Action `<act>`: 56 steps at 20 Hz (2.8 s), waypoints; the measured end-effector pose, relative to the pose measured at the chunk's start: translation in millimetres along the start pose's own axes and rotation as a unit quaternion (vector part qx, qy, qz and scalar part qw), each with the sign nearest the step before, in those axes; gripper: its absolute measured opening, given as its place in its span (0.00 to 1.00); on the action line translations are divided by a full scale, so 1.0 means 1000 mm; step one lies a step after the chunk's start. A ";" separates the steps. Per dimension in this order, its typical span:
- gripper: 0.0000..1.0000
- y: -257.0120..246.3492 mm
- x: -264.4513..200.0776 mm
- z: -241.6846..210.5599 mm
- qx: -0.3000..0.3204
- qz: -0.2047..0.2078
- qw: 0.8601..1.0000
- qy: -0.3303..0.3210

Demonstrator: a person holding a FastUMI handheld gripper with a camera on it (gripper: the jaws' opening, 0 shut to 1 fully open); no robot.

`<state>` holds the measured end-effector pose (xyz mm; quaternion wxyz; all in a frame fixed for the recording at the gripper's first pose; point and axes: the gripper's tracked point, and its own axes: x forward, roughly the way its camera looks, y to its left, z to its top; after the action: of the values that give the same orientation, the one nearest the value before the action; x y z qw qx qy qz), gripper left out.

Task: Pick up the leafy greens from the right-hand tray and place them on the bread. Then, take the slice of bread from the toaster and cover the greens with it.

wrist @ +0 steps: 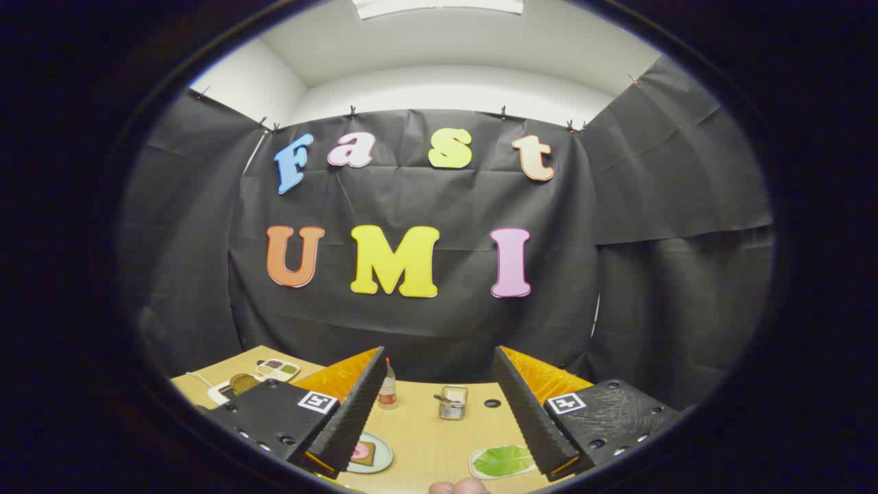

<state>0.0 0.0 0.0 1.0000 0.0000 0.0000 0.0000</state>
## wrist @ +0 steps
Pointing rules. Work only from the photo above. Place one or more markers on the white toaster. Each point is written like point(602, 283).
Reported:
point(219, 394)

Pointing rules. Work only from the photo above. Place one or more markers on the bread slice with ham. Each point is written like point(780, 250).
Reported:
point(369, 454)

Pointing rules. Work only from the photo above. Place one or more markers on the green lettuce leaf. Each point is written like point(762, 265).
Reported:
point(504, 461)

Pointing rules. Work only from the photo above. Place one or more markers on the clear bottle with red cap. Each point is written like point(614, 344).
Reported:
point(388, 391)

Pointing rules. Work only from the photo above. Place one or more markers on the ceiling light panel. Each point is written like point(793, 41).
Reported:
point(439, 7)

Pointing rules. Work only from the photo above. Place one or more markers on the white square plate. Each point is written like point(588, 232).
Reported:
point(475, 466)

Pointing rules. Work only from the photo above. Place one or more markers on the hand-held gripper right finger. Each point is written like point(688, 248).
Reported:
point(525, 412)

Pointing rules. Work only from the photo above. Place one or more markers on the brown toast slice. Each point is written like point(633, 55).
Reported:
point(243, 383)

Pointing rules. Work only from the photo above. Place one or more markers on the white divided seasoning tray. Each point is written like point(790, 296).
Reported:
point(278, 369)

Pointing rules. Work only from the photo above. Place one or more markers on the light green plate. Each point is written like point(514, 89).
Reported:
point(382, 454)

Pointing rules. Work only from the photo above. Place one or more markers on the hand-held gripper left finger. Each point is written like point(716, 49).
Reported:
point(353, 412)

